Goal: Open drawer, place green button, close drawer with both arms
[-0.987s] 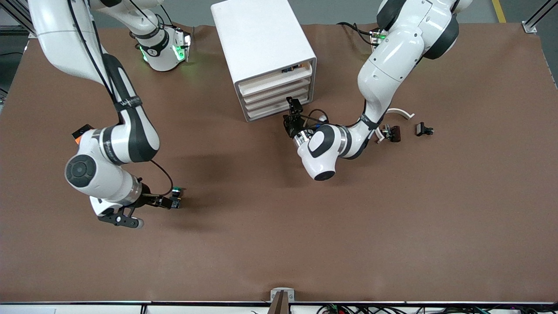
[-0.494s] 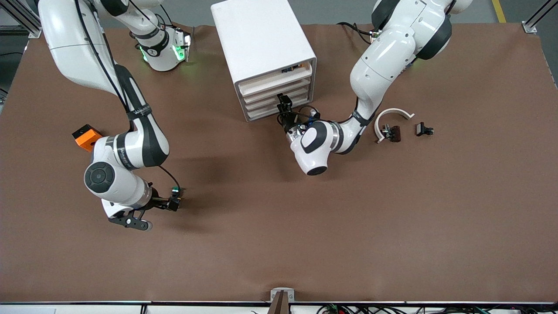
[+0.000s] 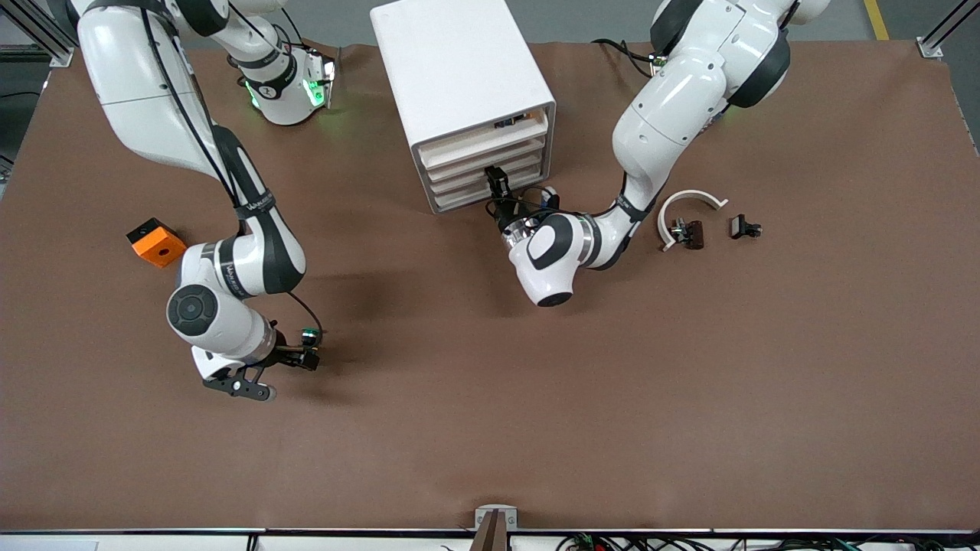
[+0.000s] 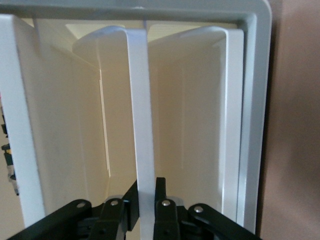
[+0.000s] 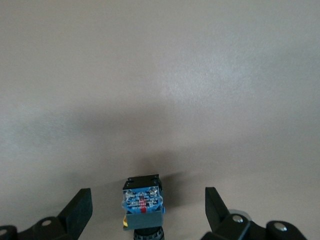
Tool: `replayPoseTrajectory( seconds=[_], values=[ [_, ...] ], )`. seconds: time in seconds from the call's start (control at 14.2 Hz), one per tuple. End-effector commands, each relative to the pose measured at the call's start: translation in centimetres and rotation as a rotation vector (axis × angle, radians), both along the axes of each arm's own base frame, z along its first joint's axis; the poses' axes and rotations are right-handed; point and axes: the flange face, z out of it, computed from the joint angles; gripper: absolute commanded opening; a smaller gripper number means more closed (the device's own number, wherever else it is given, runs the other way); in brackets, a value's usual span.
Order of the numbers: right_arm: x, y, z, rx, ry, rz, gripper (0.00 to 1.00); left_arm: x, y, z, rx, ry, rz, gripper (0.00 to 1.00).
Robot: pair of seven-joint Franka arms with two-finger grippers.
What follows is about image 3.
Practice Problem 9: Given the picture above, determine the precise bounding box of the white drawer cabinet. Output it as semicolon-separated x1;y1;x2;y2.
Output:
371;0;557;215

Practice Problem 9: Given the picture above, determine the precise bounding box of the orange and black block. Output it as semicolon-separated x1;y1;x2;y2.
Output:
126;217;188;269

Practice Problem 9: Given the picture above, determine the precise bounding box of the brown table mat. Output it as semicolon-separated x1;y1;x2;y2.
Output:
0;38;980;533

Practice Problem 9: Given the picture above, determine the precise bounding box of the white curved plastic piece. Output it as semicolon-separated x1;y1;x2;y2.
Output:
657;189;729;253

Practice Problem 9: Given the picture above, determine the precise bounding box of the yellow floor tape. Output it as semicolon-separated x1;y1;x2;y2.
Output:
863;0;892;41

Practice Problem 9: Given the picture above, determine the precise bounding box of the black base cable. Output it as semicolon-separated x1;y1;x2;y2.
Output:
591;37;658;79

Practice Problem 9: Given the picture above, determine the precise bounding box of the brown push button switch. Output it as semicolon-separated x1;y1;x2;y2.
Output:
670;218;706;251

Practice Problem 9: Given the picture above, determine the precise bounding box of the white table edge rail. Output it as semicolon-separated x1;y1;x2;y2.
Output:
0;527;980;551

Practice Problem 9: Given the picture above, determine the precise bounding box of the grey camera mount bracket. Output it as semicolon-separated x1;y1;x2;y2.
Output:
469;504;519;551

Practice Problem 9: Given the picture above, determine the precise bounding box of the black cable bundle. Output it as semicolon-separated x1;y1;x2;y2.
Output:
555;532;980;551

